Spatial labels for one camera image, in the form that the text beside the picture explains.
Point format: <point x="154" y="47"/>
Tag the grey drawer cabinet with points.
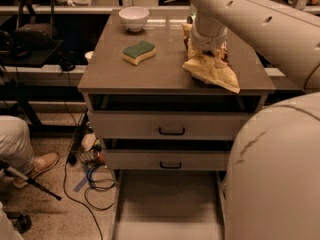
<point x="160" y="84"/>

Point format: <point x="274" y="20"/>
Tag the middle drawer with black handle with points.
<point x="166" y="160"/>

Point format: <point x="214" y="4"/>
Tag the brown sea salt chip bag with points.
<point x="211" y="67"/>

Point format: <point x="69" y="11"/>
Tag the person's leg in beige trousers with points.
<point x="15" y="144"/>

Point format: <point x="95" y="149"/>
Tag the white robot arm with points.
<point x="272" y="182"/>

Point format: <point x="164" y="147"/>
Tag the open bottom drawer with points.
<point x="168" y="205"/>

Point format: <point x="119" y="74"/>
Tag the top drawer with black handle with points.
<point x="166" y="125"/>

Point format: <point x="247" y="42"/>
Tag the green yellow sponge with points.
<point x="139" y="52"/>

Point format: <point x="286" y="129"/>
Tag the white paper cup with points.
<point x="89" y="55"/>

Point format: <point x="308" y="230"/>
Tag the black caster wheel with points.
<point x="23" y="223"/>

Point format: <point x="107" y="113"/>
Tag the white ceramic bowl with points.
<point x="134" y="18"/>

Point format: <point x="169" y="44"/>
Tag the black side table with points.
<point x="14" y="88"/>

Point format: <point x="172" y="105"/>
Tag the black bag on side table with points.
<point x="34" y="35"/>

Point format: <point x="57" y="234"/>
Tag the drawer with black handle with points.
<point x="166" y="160"/>
<point x="166" y="125"/>

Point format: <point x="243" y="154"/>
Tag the black headphones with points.
<point x="66" y="61"/>

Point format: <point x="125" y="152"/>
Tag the black rod tool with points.
<point x="7" y="168"/>

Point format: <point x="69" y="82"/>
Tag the tan leather shoe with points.
<point x="40" y="165"/>

